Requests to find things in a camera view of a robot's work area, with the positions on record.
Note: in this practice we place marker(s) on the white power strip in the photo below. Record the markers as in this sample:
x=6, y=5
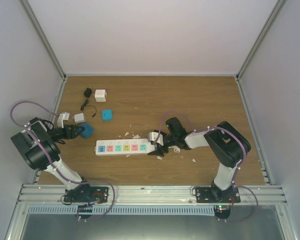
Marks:
x=122, y=147

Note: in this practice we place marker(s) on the white cube adapter tiger sticker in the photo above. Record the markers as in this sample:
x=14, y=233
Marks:
x=100, y=95

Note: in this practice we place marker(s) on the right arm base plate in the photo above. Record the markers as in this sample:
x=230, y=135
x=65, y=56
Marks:
x=209, y=195

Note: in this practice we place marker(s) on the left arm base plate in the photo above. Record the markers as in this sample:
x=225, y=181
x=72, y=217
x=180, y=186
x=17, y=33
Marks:
x=86, y=194

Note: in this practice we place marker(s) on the light blue adapter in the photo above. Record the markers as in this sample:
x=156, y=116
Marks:
x=107, y=115

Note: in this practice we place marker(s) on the slotted cable duct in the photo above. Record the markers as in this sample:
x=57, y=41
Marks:
x=129, y=210

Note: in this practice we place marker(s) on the black power adapter with cable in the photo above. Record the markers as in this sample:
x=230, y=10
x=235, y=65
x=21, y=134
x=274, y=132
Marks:
x=86, y=101

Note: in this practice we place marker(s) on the small white plug adapter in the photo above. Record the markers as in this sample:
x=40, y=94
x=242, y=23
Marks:
x=79, y=118

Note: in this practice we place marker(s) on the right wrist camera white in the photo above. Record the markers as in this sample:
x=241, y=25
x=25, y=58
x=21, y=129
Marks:
x=155, y=138

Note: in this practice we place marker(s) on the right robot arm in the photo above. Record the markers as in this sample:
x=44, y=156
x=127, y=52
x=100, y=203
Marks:
x=227, y=144

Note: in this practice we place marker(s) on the blue cube adapter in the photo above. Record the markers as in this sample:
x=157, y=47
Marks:
x=88, y=130

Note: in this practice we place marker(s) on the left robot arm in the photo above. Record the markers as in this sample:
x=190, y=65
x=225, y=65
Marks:
x=37, y=144

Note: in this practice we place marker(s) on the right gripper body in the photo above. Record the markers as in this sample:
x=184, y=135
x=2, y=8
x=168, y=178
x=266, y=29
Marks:
x=174, y=138

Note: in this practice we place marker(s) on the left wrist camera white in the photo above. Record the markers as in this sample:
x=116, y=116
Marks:
x=64, y=116

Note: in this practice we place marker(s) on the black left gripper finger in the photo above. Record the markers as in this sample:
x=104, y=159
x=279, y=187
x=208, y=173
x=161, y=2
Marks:
x=73, y=127
x=75, y=132

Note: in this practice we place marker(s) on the aluminium front rail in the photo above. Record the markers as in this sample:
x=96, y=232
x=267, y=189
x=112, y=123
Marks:
x=144, y=195

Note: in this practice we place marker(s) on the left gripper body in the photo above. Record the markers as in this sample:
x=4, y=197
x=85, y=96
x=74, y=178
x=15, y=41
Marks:
x=65, y=135

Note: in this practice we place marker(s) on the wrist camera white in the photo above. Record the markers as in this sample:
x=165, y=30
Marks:
x=155, y=138
x=64, y=116

